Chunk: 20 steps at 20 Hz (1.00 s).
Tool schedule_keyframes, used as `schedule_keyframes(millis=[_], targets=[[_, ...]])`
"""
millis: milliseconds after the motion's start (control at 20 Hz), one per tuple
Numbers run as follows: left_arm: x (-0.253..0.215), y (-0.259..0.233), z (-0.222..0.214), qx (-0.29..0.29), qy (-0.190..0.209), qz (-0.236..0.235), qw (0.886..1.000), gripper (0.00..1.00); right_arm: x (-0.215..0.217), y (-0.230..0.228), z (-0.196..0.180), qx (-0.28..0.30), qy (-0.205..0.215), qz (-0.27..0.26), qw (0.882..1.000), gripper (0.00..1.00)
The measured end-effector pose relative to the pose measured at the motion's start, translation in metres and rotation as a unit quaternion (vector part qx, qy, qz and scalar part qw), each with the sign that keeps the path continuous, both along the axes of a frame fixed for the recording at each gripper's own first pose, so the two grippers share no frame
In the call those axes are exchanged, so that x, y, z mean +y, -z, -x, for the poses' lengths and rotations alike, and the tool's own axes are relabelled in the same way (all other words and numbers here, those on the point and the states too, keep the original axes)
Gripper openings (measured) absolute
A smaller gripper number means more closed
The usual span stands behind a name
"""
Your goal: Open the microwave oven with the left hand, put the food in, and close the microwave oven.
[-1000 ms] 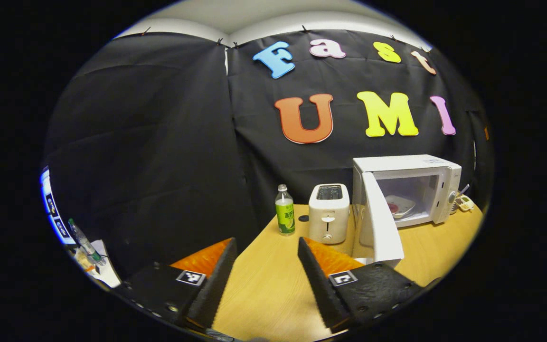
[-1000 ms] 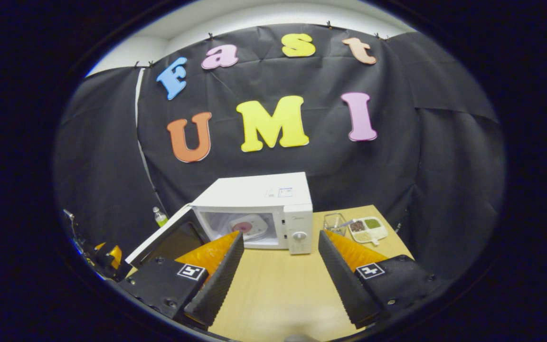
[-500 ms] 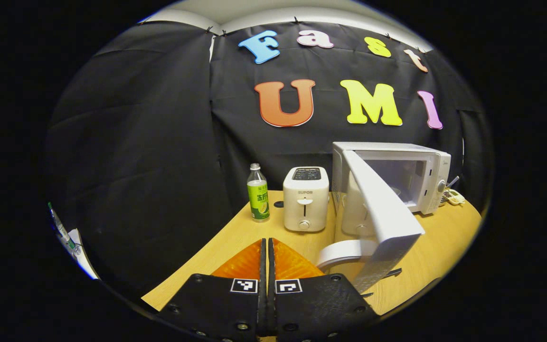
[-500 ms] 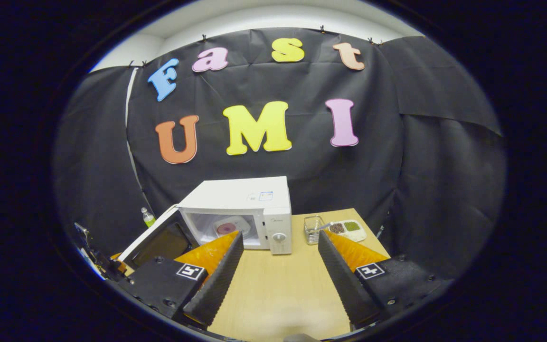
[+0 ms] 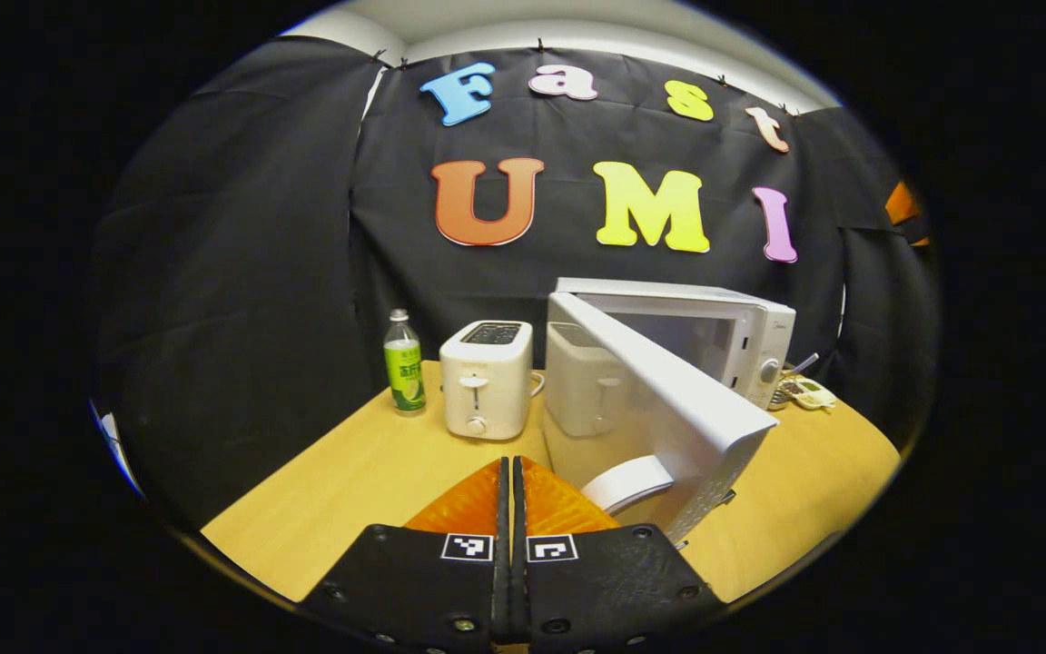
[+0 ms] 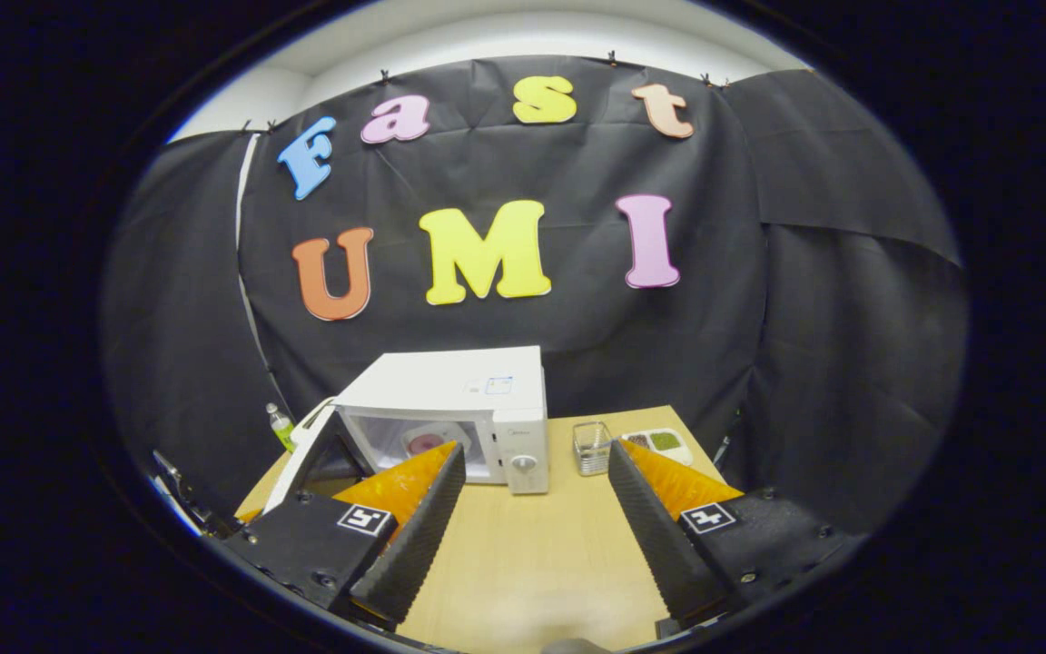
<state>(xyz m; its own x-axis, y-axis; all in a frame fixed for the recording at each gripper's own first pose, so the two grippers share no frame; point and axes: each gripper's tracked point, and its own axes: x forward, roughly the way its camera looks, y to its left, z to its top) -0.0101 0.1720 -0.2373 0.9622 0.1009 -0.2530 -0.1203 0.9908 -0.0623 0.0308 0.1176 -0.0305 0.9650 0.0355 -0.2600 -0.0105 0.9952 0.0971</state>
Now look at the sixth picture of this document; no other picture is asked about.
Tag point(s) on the white square plate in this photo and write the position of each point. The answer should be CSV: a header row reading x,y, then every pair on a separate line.
x,y
455,431

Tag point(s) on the black backdrop cloth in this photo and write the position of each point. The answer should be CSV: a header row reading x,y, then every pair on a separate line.
x,y
804,363

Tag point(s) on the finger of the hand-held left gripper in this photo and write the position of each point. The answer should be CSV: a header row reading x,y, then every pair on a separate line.
x,y
248,516

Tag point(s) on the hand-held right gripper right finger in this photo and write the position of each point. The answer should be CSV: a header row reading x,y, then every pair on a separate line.
x,y
664,536

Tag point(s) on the green drink bottle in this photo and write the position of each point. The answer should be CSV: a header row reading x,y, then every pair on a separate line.
x,y
281,429

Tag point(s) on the white divided grain dish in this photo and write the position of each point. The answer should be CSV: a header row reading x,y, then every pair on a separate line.
x,y
659,442

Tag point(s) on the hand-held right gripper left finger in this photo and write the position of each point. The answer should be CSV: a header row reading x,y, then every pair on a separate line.
x,y
414,536

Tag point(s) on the white microwave oven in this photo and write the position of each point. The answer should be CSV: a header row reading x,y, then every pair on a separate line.
x,y
450,377

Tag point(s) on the pink round food slice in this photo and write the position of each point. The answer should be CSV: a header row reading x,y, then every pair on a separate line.
x,y
425,443

